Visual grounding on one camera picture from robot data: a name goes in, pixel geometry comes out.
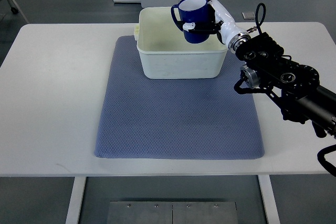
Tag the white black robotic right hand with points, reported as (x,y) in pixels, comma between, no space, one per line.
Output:
(223,26)

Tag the blue mug white inside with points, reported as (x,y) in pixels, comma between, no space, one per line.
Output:
(186,14)

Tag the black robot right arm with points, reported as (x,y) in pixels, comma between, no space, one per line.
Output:
(293,87)

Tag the white plastic box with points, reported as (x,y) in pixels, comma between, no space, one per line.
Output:
(165,54)

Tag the grey floor outlet plate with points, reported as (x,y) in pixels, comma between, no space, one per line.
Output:
(248,15)

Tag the blue-grey textured mat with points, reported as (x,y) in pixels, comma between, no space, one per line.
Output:
(175,119)

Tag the white right table leg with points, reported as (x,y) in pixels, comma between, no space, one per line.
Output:
(268,199)

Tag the white table leg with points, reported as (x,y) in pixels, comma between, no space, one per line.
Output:
(76,198)
(268,199)

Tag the white left table leg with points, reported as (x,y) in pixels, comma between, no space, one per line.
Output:
(76,198)

